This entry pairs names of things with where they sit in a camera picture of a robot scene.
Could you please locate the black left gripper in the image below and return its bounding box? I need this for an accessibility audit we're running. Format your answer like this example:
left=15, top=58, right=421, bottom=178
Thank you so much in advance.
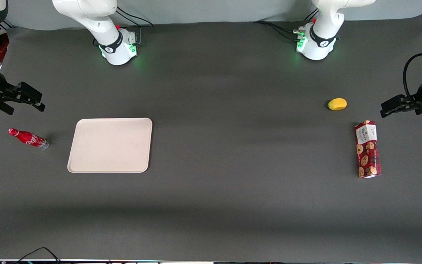
left=380, top=73, right=422, bottom=118

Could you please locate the red coke bottle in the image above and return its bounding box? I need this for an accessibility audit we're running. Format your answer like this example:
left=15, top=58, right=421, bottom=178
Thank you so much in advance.
left=8, top=128, right=50, bottom=150

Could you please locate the beige plastic tray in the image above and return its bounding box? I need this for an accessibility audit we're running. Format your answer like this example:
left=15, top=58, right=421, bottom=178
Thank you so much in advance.
left=67, top=118, right=153, bottom=173

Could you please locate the red cookie box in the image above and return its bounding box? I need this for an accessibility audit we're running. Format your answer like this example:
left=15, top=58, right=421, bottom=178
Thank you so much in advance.
left=355, top=120, right=382, bottom=179

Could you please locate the yellow lemon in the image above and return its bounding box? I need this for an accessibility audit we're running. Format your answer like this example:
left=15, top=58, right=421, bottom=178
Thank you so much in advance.
left=327, top=98, right=348, bottom=111

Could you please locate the dark grey table mat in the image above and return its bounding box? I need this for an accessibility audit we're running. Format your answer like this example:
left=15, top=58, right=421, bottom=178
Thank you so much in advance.
left=0, top=15, right=422, bottom=262

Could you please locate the black right arm base cable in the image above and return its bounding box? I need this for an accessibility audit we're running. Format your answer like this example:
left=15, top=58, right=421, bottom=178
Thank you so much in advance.
left=115, top=7, right=155, bottom=46

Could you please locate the black arm base cable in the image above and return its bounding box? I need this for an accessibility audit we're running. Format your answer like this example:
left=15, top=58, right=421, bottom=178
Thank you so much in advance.
left=115, top=7, right=155, bottom=46
left=253, top=8, right=319, bottom=41

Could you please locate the black left arm base cable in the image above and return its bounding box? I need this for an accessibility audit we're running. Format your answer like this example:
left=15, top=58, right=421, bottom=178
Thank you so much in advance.
left=253, top=8, right=319, bottom=41

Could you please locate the black cable at table edge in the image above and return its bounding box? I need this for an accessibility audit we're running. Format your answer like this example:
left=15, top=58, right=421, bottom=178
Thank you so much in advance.
left=13, top=247, right=62, bottom=264

